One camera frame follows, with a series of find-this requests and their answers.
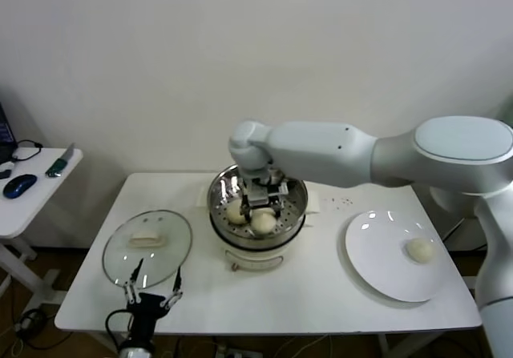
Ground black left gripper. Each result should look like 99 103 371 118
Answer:
123 258 184 337

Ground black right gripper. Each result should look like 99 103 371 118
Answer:
240 179 286 219

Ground white steamed baozi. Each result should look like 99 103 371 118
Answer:
226 201 248 226
405 237 436 263
250 209 278 234

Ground glass pot lid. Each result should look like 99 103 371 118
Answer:
102 209 195 291

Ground stainless steel steamer basket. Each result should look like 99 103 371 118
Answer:
207 161 309 243

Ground white electric cooker pot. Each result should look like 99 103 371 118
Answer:
195 187 321 273

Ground white work table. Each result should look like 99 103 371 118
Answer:
54 171 485 358

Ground white power strip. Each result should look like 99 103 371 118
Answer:
212 344 257 358

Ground white round plate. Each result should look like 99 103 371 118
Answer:
345 210 449 304

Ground white side table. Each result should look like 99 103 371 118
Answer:
0 147 85 307

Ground blue computer mouse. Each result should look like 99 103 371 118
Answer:
2 173 38 199

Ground black laptop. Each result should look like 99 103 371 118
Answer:
0 101 19 166

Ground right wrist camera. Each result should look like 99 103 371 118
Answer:
269 178 290 197

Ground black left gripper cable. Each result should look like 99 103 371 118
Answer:
104 309 135 343

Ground black floor cables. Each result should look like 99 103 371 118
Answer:
10 301 61 353

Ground green handled knife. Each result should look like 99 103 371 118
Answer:
45 143 77 179

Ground thin black looped cable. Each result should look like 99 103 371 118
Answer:
10 139 44 163

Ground black power cable with plug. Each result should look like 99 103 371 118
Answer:
442 219 488 253

